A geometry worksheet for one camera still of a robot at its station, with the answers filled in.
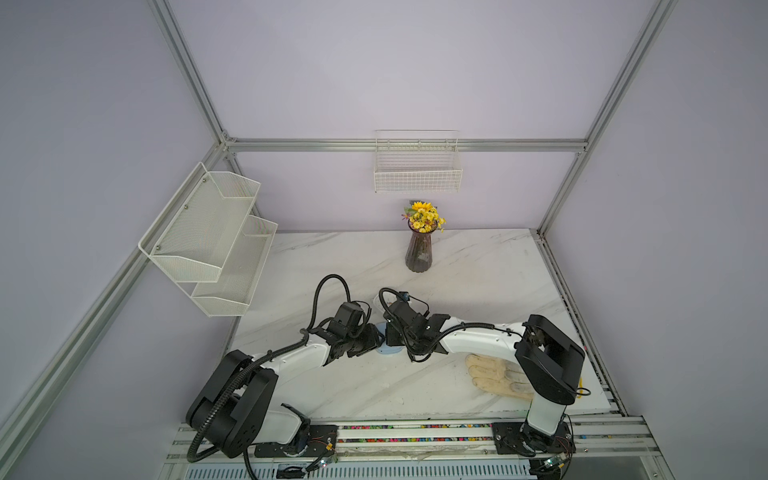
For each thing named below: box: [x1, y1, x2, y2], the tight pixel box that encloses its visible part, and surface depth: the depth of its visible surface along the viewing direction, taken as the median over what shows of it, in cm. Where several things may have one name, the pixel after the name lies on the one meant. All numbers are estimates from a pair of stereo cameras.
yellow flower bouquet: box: [401, 200, 447, 233], surface depth 94 cm
